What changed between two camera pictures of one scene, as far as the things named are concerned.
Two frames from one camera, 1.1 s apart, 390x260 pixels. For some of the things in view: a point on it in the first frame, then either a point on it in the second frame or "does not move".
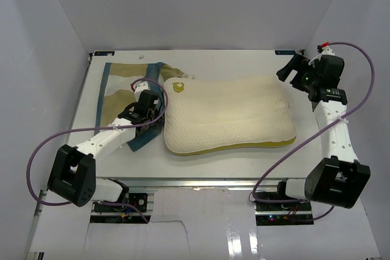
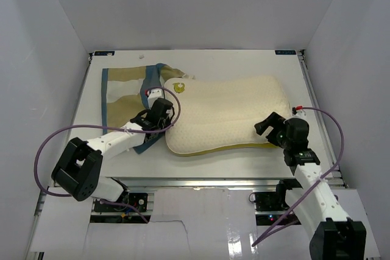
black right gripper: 294,64 to 274,120
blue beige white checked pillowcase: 116,92 does not move
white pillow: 209,114 does not move
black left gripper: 156,116 to 167,123
